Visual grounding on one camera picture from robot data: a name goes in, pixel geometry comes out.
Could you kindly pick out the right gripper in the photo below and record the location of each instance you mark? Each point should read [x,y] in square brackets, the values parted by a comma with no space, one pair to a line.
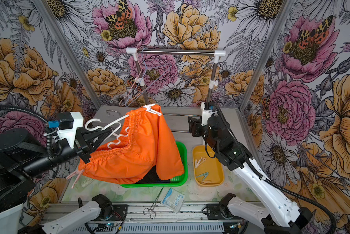
[194,127]

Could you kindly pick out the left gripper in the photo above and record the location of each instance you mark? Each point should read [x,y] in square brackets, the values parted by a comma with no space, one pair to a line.
[84,146]

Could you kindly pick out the pink clothespin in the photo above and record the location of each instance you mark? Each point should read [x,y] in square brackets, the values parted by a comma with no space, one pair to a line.
[77,174]

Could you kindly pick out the white clothespin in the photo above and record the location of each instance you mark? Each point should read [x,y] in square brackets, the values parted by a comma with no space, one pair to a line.
[198,162]
[149,109]

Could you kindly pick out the green clothespin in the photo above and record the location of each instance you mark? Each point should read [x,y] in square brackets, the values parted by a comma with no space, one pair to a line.
[203,176]

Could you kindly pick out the white hanger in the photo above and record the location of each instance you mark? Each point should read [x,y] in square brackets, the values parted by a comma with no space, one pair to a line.
[116,126]

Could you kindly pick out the orange shorts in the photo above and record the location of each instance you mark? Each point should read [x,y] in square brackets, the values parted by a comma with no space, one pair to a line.
[149,143]

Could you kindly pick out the black shorts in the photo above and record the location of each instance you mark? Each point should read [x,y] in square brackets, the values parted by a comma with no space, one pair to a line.
[152,178]

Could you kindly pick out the pink hanger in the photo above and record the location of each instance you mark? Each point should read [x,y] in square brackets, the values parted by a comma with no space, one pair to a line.
[138,88]

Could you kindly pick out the blue hanger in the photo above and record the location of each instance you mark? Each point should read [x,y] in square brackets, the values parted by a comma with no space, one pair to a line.
[130,50]

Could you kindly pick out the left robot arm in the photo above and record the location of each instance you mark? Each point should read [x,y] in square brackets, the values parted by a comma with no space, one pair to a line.
[22,158]

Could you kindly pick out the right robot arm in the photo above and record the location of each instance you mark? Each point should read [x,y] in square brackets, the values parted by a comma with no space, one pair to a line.
[237,158]

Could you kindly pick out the silver metal case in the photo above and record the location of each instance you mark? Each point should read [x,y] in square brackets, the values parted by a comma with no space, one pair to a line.
[109,114]

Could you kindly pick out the yellow plastic tray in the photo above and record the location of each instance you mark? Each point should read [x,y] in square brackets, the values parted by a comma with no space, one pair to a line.
[211,165]

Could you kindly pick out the green plastic basket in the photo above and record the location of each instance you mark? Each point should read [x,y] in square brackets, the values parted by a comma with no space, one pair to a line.
[175,181]

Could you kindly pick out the surgical mask packet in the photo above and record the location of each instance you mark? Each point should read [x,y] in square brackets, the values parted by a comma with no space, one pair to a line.
[173,200]

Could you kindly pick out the clothes rack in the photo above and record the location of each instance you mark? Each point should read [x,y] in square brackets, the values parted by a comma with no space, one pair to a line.
[216,54]

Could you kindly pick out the metal surgical scissors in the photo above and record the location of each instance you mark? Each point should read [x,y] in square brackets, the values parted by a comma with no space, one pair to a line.
[151,210]

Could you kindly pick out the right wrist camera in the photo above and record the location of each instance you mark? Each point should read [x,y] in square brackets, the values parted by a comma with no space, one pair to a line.
[207,110]

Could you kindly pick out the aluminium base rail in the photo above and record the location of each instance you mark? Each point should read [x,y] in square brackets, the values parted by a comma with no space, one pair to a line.
[169,213]

